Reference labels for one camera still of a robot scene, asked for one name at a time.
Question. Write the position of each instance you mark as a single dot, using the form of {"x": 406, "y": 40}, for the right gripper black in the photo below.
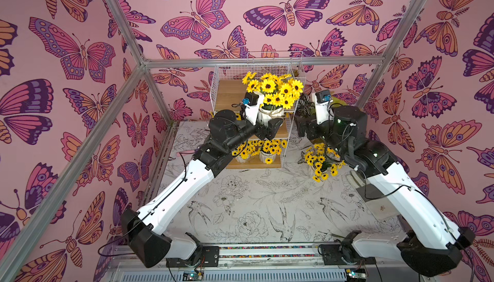
{"x": 310, "y": 128}

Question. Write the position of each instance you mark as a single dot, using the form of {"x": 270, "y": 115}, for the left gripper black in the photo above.
{"x": 269, "y": 133}

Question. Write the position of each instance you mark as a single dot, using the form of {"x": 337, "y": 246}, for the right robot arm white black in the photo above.
{"x": 434, "y": 244}

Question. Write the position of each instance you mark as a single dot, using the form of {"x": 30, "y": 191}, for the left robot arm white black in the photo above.
{"x": 144, "y": 230}

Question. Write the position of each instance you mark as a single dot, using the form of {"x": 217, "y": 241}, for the leafy plant in glass vase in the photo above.
{"x": 306, "y": 108}

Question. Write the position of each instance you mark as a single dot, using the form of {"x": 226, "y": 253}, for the white grey gardening glove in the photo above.
{"x": 364, "y": 197}

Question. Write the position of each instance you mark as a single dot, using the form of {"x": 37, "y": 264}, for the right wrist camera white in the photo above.
{"x": 322, "y": 101}

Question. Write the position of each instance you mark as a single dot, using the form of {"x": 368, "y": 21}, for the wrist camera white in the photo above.
{"x": 322, "y": 101}
{"x": 250, "y": 106}

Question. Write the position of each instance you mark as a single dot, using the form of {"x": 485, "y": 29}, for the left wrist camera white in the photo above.
{"x": 250, "y": 106}

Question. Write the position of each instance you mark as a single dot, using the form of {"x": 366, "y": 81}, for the white wire shelf rack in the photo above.
{"x": 228, "y": 91}

